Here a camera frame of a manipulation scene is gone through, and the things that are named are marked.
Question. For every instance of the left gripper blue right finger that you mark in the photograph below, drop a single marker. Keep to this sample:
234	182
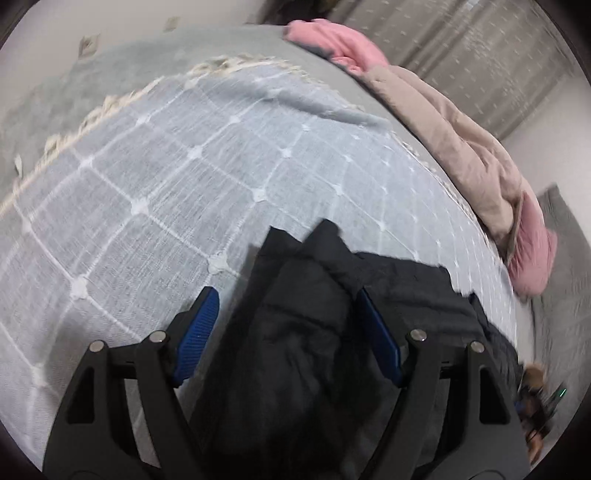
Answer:
390	347

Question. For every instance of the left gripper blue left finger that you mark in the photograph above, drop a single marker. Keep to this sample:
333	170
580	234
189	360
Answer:
189	332

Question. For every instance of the black quilted puffer jacket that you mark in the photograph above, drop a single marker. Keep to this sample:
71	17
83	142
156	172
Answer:
294	391

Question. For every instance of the person's right hand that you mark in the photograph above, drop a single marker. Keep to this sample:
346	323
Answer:
534	376

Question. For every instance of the grey quilted blanket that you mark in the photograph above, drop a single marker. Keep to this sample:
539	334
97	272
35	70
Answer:
562	312

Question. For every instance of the pink velvet pillow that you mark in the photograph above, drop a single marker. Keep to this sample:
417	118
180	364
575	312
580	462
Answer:
531	261

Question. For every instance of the light blue checked bedspread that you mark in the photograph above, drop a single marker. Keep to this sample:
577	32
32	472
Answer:
170	188

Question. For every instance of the beige pink duvet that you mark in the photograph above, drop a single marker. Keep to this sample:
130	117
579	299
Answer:
478	165

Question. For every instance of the grey dotted curtain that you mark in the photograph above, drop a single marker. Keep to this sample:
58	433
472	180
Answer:
497	61

